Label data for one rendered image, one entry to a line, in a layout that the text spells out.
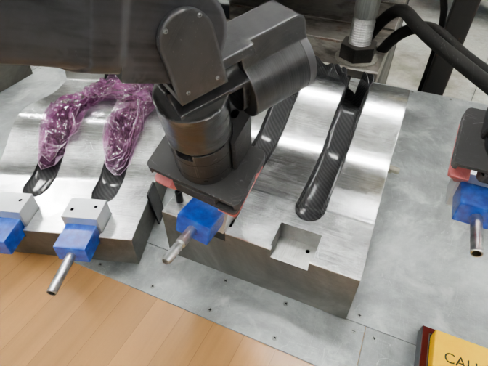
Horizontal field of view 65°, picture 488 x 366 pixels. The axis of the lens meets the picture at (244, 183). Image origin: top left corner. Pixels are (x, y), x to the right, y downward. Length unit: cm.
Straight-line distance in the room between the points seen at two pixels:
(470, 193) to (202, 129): 33
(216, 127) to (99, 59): 10
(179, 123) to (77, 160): 41
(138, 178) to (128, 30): 41
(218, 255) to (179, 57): 34
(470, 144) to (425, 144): 40
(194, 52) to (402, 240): 47
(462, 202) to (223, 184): 27
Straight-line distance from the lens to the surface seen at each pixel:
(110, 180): 64
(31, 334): 58
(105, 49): 23
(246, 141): 36
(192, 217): 43
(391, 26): 139
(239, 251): 50
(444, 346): 52
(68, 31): 23
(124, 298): 56
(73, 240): 55
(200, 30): 24
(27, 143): 73
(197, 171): 34
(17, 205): 61
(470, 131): 45
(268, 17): 31
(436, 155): 81
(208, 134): 29
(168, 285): 55
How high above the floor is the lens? 126
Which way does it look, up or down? 44 degrees down
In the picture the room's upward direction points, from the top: straight up
